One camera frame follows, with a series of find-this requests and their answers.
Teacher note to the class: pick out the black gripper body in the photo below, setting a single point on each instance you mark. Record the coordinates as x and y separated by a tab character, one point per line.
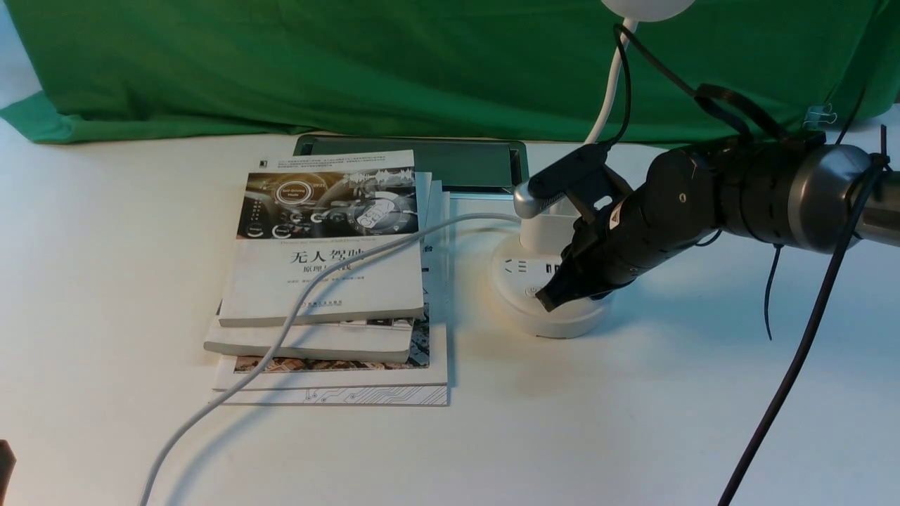
642	231

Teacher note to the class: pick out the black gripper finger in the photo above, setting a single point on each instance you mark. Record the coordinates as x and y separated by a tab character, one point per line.
567	284

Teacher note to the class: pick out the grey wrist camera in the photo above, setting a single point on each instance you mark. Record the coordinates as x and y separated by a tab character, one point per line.
582	177

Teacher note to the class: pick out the metal binder clip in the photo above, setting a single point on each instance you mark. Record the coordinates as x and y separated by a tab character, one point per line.
819	116

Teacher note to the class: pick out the top white autonomous driving book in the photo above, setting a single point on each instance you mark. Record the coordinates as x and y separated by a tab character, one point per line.
307	236

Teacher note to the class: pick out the white desk lamp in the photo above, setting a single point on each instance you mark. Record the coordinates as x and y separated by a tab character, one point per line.
522	265

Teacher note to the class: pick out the dark object at edge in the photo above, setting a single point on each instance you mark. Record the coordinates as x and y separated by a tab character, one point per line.
7	464

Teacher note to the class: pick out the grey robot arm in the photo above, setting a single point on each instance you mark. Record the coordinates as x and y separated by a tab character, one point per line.
796	193

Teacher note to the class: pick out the green backdrop cloth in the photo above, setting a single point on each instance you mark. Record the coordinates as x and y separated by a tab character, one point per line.
524	70

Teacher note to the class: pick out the bottom circuit pattern book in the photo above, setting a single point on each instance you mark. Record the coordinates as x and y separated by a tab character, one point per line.
435	265

